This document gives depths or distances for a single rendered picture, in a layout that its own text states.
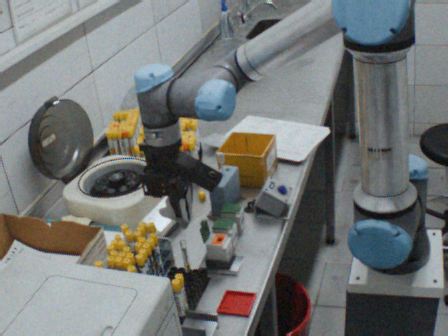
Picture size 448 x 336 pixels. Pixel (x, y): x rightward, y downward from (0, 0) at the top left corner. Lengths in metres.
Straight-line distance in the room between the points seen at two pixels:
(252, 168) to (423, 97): 2.24
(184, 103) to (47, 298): 0.44
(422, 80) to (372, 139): 2.68
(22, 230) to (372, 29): 0.92
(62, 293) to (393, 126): 0.56
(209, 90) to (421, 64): 2.63
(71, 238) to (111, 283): 0.49
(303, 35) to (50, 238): 0.72
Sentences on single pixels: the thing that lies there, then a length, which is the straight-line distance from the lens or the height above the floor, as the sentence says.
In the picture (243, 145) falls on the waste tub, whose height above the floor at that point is 0.93.
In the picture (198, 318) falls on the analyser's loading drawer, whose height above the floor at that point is 0.92.
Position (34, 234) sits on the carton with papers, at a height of 0.97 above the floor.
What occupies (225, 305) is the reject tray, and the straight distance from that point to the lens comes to 1.19.
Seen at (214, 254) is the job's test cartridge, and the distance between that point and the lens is 1.25.
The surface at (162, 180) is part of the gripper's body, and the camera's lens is 1.16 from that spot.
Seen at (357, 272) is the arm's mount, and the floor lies 0.90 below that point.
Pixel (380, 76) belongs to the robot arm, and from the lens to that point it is 0.87.
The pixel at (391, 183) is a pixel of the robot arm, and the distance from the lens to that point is 0.96.
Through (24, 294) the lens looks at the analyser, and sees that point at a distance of 0.85.
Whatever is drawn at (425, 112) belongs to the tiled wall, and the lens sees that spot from 3.67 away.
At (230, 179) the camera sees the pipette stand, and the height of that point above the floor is 0.97.
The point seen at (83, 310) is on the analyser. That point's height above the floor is 1.17.
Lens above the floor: 1.68
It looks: 25 degrees down
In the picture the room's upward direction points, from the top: 9 degrees counter-clockwise
